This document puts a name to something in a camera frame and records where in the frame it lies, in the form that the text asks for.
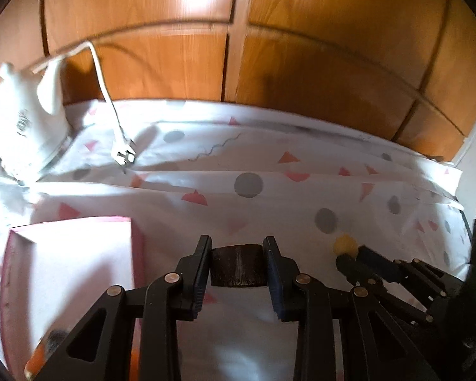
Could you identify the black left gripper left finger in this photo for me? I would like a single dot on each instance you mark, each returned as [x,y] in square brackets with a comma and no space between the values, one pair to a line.
[176,296]

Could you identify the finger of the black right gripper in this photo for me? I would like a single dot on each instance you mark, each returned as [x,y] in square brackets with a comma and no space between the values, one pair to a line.
[362,276]
[419,278]

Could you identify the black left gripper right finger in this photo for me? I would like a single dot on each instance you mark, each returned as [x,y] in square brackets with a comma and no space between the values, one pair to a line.
[299,298]

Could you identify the small yellow-brown fruit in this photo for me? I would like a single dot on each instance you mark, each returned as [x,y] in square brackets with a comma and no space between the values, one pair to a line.
[346,245]

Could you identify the brown cut log piece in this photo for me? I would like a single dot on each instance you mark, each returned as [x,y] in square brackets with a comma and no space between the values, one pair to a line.
[239,266]

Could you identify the orange carrot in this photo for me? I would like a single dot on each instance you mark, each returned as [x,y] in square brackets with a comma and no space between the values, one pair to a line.
[33,366]

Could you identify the orange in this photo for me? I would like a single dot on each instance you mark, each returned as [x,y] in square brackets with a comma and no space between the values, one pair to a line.
[134,365]

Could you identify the patterned white tablecloth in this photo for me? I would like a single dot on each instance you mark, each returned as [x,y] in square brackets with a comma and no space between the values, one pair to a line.
[238,175]

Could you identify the dark round avocado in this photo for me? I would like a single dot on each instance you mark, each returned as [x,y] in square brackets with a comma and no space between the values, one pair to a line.
[56,338]

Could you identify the pink rimmed white tray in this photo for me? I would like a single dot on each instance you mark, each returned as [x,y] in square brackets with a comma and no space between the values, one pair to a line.
[53,272]

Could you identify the white ceramic kettle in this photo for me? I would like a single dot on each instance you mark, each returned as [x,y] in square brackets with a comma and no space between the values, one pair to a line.
[33,123]

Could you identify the wooden wall cabinet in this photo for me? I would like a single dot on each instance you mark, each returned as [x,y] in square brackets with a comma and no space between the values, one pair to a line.
[403,70]

